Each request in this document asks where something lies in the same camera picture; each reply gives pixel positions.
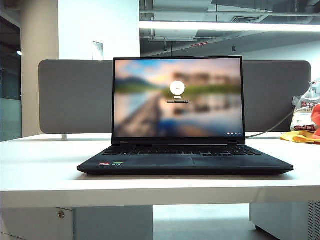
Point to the black laptop with Y logo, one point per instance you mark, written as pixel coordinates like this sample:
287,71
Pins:
175,160

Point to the red hanging ceiling sign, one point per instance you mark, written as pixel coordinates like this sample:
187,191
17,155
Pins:
199,44

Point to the grey fabric desk divider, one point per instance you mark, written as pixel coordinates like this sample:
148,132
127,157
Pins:
75,100

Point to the long ceiling light strip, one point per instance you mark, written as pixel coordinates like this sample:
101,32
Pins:
225,26

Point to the white drawer cabinet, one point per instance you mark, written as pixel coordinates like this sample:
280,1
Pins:
100,225

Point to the ceiling air vent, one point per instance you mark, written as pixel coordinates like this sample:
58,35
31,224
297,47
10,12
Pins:
246,19

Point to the yellow cloth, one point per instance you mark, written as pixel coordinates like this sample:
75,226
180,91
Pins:
292,137

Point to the silver drawer lock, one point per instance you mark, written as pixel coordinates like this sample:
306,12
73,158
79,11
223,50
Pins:
61,214

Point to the white printed plastic bag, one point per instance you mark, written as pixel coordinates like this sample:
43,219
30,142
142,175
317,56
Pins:
303,112

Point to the glass office partition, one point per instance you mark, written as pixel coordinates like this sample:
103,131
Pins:
10,100

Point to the white vented cabinet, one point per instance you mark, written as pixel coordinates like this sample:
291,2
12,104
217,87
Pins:
280,217

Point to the orange round item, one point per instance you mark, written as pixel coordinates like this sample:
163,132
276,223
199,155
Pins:
317,117

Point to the hanging ceiling rail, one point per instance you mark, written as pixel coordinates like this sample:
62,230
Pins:
175,39

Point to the clear wall plaque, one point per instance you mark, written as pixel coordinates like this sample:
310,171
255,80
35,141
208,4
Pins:
97,50

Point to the white divider bracket foot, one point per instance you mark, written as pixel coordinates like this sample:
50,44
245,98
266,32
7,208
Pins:
64,136

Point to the dark ceiling security camera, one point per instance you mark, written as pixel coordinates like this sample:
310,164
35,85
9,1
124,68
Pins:
233,48

